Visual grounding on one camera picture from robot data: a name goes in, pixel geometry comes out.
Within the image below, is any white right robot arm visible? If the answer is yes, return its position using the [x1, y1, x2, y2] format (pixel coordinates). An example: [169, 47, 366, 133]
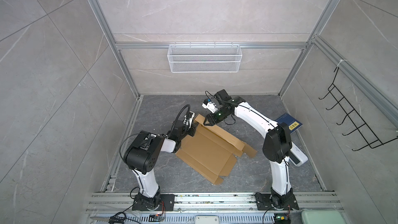
[202, 90, 292, 196]

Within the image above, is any white handheld device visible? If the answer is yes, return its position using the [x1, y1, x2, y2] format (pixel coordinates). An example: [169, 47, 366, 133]
[289, 143, 308, 167]

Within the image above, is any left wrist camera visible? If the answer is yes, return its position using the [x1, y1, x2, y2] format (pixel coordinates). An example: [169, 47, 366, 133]
[183, 111, 195, 129]

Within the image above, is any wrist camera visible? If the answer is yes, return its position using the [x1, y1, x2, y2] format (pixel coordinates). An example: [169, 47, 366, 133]
[202, 99, 218, 114]
[183, 111, 195, 129]

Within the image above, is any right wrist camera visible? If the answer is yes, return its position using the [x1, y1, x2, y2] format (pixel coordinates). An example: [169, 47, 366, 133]
[202, 99, 218, 114]

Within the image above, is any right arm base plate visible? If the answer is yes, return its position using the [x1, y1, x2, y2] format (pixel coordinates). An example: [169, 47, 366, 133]
[254, 190, 300, 211]

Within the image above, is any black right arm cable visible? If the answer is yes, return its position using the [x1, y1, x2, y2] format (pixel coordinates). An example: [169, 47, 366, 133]
[205, 91, 240, 126]

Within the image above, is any blue book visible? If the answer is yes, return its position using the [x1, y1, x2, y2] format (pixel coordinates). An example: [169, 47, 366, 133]
[276, 113, 303, 133]

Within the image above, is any black wire hook rack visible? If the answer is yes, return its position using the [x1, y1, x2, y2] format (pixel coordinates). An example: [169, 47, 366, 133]
[318, 67, 398, 151]

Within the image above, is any brown cardboard box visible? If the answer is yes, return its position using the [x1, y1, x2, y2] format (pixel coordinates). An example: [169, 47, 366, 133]
[176, 115, 257, 185]

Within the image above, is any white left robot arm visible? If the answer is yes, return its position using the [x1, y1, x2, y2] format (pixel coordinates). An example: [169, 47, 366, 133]
[122, 120, 198, 199]

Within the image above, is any white wire mesh basket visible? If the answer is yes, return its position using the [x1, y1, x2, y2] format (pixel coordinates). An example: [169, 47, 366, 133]
[167, 44, 243, 73]

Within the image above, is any green box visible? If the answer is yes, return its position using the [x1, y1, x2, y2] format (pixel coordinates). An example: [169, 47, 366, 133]
[301, 209, 346, 224]

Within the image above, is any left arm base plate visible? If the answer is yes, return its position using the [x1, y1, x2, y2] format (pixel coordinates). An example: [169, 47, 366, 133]
[132, 194, 175, 211]

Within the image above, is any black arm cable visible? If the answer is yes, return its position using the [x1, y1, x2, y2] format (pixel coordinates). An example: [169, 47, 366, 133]
[205, 91, 240, 126]
[171, 104, 191, 133]

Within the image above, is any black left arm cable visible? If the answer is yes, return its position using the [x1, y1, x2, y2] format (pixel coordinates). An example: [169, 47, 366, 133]
[171, 104, 191, 133]

